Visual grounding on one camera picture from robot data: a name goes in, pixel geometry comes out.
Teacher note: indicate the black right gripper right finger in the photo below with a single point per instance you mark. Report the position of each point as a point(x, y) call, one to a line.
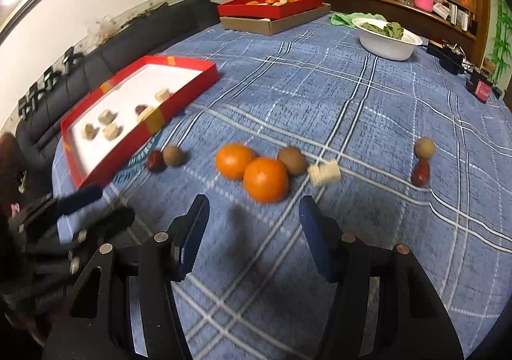
point(412, 322)

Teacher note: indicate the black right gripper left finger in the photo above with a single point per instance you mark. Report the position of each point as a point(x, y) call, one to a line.
point(95, 322)

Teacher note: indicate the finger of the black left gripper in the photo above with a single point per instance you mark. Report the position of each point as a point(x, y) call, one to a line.
point(100, 223)
point(32, 222)

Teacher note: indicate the beige chunk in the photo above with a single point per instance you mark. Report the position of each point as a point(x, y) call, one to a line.
point(111, 131)

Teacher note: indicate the red date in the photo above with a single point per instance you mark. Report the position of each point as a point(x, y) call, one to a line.
point(155, 162)
point(140, 108)
point(421, 173)

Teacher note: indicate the orange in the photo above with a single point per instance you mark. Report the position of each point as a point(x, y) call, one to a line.
point(266, 180)
point(232, 159)

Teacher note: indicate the brown round fruit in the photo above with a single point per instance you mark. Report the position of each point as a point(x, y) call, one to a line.
point(173, 156)
point(293, 160)

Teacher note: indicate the black sofa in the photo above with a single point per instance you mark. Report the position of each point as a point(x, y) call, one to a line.
point(33, 146)

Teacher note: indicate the white chunk in tray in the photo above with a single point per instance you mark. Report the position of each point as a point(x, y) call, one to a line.
point(89, 131)
point(106, 117)

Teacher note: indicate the red tray white inside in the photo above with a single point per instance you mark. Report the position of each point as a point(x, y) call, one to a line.
point(96, 162)

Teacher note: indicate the red date in tray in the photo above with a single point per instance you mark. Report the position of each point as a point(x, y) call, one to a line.
point(140, 108)

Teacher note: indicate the blue plaid tablecloth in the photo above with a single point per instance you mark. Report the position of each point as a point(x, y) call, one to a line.
point(394, 151)

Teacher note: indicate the white chunk on table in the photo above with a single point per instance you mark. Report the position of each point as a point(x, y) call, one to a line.
point(324, 174)

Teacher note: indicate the tan round fruit right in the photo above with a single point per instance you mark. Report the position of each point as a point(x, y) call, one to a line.
point(424, 148)

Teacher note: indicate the black red battery box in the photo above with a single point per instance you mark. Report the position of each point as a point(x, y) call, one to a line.
point(480, 85)

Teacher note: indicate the black power adapter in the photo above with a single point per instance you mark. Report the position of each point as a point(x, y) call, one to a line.
point(451, 57)

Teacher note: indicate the white bowl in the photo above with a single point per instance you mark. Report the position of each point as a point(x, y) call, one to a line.
point(386, 47)

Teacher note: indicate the wooden counter shelf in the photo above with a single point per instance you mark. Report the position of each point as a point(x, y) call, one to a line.
point(427, 24)

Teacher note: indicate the green leaves in bowl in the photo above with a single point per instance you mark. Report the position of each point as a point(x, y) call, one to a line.
point(391, 29)

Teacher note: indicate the cardboard box lid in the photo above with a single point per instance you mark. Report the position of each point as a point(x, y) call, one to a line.
point(268, 27)

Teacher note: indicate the far red tray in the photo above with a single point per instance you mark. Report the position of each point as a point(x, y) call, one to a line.
point(271, 9)

